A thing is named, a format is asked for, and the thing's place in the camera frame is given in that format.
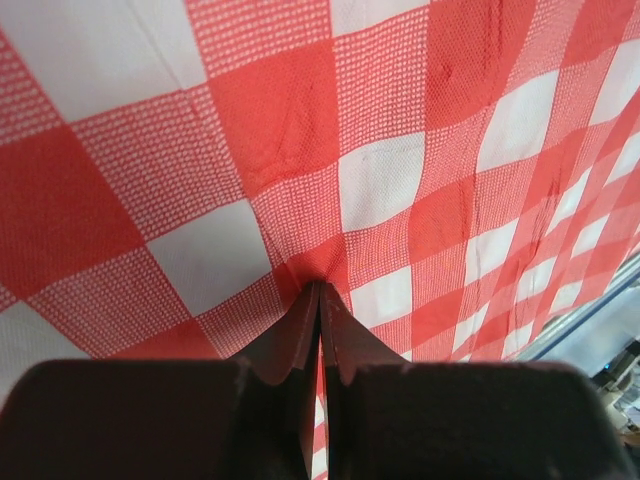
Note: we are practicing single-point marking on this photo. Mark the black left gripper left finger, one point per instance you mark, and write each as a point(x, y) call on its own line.
point(250, 416)

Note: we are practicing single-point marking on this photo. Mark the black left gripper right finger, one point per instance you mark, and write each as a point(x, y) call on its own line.
point(390, 418)

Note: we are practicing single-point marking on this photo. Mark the red white checkered cloth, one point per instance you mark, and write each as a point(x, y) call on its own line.
point(174, 173)

